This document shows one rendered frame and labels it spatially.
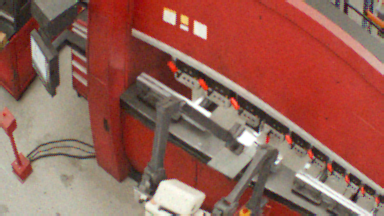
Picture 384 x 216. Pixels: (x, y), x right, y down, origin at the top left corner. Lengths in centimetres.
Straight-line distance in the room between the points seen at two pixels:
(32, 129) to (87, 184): 84
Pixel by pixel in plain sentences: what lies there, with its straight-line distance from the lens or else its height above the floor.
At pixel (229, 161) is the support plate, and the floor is 100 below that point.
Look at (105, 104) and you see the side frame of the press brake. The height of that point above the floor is 87.
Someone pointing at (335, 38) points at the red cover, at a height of 227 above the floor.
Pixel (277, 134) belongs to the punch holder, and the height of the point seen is 124.
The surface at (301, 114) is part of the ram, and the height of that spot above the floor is 151.
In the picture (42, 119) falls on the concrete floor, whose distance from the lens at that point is 576.
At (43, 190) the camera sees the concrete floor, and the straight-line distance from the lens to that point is 528.
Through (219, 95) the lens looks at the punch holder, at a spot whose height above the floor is 125.
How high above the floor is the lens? 435
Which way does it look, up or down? 49 degrees down
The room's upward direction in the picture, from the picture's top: 3 degrees clockwise
